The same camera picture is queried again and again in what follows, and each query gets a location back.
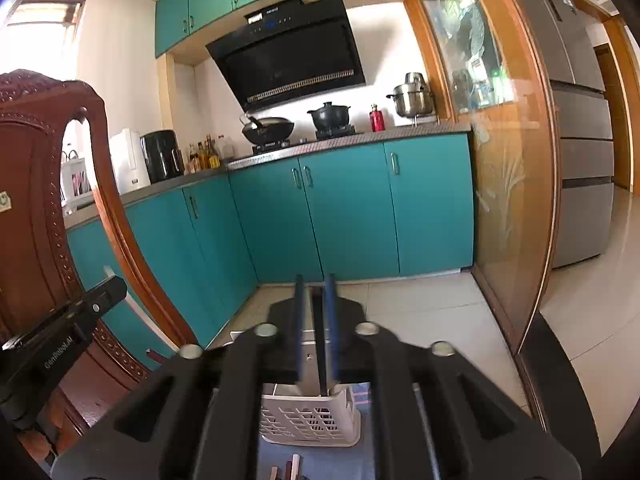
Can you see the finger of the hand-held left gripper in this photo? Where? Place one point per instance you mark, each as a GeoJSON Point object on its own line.
{"type": "Point", "coordinates": [102, 297]}

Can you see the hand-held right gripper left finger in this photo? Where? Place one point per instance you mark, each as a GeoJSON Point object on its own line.
{"type": "Point", "coordinates": [299, 330]}

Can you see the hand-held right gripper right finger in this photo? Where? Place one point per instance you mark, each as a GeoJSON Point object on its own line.
{"type": "Point", "coordinates": [331, 330]}

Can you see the white plastic utensil basket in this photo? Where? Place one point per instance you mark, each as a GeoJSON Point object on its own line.
{"type": "Point", "coordinates": [310, 420]}

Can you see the carved wooden chair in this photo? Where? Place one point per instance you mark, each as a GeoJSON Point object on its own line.
{"type": "Point", "coordinates": [35, 240]}

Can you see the teal base cabinets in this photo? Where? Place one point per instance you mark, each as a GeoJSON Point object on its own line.
{"type": "Point", "coordinates": [350, 210]}

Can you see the white bag with picture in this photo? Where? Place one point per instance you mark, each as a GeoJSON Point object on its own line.
{"type": "Point", "coordinates": [77, 177]}

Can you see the blue striped cloth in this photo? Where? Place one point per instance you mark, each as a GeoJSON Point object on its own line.
{"type": "Point", "coordinates": [340, 462]}

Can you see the grey kitchen countertop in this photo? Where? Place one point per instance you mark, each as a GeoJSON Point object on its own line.
{"type": "Point", "coordinates": [170, 182]}

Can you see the white flat utensil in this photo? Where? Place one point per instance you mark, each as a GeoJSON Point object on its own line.
{"type": "Point", "coordinates": [298, 467]}

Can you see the small sticker on chair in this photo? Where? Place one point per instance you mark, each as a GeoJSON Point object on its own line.
{"type": "Point", "coordinates": [4, 201]}

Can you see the white countertop appliance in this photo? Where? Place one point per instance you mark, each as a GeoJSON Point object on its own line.
{"type": "Point", "coordinates": [129, 162]}

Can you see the black air fryer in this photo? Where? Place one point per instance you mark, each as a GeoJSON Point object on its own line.
{"type": "Point", "coordinates": [162, 157]}

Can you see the cluster of condiment bottles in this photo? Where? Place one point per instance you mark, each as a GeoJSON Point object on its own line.
{"type": "Point", "coordinates": [202, 157]}

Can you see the black gas stove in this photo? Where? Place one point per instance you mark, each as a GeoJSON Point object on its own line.
{"type": "Point", "coordinates": [280, 147]}

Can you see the clear plastic jug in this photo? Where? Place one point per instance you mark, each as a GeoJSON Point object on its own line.
{"type": "Point", "coordinates": [227, 150]}

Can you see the black wok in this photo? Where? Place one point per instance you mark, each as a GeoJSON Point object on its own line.
{"type": "Point", "coordinates": [267, 130]}

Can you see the black lidded pot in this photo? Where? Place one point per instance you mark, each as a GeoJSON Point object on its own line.
{"type": "Point", "coordinates": [329, 117]}

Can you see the red bottle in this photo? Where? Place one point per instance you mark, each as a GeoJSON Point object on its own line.
{"type": "Point", "coordinates": [376, 120]}

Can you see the wood-framed glass sliding door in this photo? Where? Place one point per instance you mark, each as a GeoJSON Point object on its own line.
{"type": "Point", "coordinates": [505, 185]}

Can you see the stainless steel stockpot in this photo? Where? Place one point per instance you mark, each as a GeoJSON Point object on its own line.
{"type": "Point", "coordinates": [412, 100]}

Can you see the black range hood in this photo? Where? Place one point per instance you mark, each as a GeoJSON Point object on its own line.
{"type": "Point", "coordinates": [295, 55]}

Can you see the window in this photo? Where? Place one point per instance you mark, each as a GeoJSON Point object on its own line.
{"type": "Point", "coordinates": [45, 12]}

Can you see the grey refrigerator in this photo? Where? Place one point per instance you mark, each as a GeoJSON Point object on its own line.
{"type": "Point", "coordinates": [580, 135]}

